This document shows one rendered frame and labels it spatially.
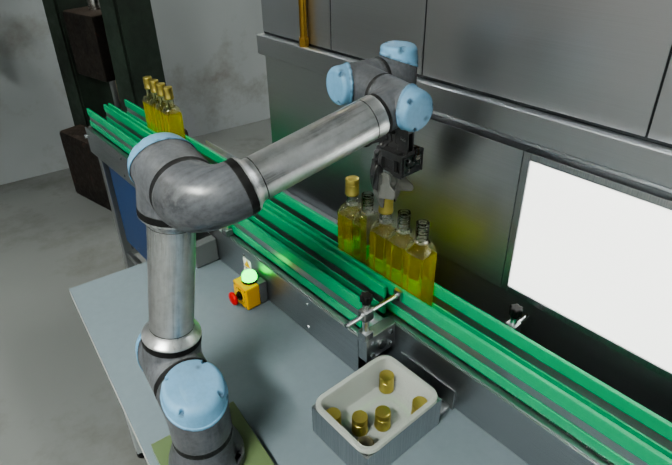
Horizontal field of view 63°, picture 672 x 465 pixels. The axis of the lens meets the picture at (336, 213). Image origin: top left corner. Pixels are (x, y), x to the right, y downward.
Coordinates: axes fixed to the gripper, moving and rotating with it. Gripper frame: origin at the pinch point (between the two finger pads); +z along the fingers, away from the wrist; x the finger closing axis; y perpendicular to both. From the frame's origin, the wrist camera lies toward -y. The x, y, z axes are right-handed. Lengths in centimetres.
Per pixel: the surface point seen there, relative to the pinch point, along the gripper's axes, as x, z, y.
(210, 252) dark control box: -18, 36, -58
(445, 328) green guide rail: -4.7, 21.2, 23.4
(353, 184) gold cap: -0.9, 0.0, -10.2
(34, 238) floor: -37, 115, -251
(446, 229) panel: 11.7, 9.3, 9.2
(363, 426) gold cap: -27.7, 35.3, 21.8
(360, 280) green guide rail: -6.5, 21.3, -1.5
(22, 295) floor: -58, 115, -198
